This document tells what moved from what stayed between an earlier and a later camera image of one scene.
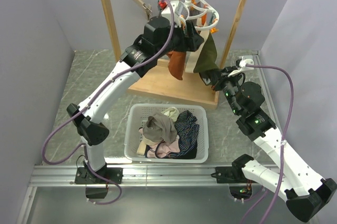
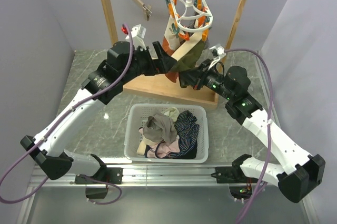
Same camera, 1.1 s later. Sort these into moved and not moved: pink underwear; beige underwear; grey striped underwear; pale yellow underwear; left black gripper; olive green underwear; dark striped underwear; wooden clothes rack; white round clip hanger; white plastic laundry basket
Moved: left black gripper; grey striped underwear; olive green underwear; white round clip hanger
Not moved: white plastic laundry basket; beige underwear; pale yellow underwear; wooden clothes rack; pink underwear; dark striped underwear
